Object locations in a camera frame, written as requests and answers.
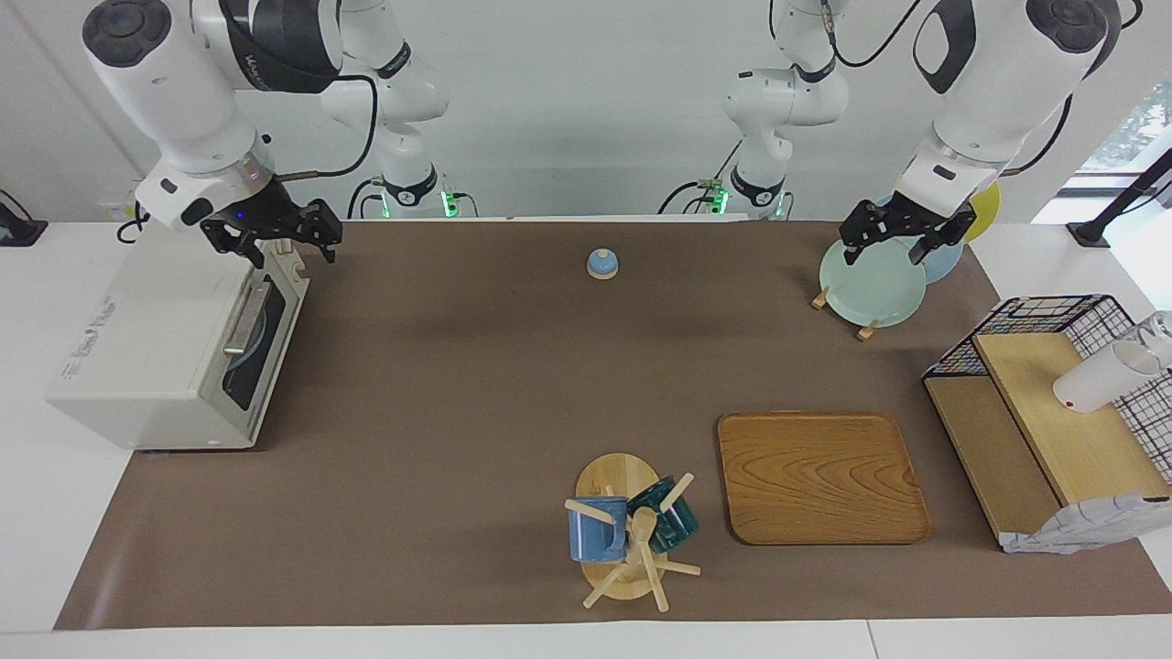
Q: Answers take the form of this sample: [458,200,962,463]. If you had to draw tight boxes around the white toaster oven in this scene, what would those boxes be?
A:
[46,220,310,451]

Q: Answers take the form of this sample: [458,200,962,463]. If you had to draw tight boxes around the light blue racked plate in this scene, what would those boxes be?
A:
[874,194,965,285]

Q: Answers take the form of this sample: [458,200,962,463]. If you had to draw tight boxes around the pale green plate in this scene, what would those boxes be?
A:
[819,236,928,329]

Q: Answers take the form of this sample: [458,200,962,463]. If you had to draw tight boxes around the yellow plate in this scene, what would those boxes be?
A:
[966,178,1002,243]

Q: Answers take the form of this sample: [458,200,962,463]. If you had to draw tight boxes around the wooden plate rack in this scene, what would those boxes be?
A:
[811,286,882,342]

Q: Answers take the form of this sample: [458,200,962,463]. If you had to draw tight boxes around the white cup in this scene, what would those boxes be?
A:
[1053,340,1164,415]

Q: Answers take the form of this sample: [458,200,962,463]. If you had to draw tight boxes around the black table clamp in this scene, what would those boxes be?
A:
[0,189,49,248]

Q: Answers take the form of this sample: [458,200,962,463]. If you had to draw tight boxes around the brown wooden tray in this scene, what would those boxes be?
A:
[717,411,932,546]

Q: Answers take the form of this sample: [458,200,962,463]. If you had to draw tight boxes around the light wooden stepped shelf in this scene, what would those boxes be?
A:
[923,331,1172,550]

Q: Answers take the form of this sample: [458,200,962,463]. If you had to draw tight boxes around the clear glass cup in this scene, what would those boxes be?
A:
[1131,311,1172,372]

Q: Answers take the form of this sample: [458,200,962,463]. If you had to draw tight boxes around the brown table mat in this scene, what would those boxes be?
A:
[53,220,1172,631]

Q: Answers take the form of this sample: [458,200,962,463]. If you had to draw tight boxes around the grey white checked cloth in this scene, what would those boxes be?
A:
[1000,492,1172,556]

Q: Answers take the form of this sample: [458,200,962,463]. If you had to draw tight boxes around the dark green mug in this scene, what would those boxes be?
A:
[627,476,700,554]

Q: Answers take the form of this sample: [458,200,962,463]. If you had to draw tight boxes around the wooden mug tree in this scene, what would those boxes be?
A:
[564,453,702,612]

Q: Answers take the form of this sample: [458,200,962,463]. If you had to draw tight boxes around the blue mug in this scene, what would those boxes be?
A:
[568,496,629,563]

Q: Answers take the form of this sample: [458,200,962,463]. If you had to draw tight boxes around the black right base cable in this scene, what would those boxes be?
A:
[346,177,385,221]

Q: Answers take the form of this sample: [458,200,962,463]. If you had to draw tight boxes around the black base cable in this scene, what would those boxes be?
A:
[346,177,385,221]
[659,180,724,216]

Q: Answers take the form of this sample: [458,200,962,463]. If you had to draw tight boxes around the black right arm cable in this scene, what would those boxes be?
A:
[277,75,379,180]

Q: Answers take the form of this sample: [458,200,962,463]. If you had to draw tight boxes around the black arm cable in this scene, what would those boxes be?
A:
[277,75,379,180]
[822,0,921,65]

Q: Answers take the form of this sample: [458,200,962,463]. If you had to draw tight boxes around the black wire basket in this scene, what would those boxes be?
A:
[922,294,1172,486]

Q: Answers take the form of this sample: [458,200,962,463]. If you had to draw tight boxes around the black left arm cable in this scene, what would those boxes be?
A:
[822,0,921,65]

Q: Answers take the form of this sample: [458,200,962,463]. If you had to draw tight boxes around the black left base cable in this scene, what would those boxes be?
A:
[659,180,724,216]

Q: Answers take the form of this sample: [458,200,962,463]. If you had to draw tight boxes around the black camera stand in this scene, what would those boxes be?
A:
[1067,146,1172,248]

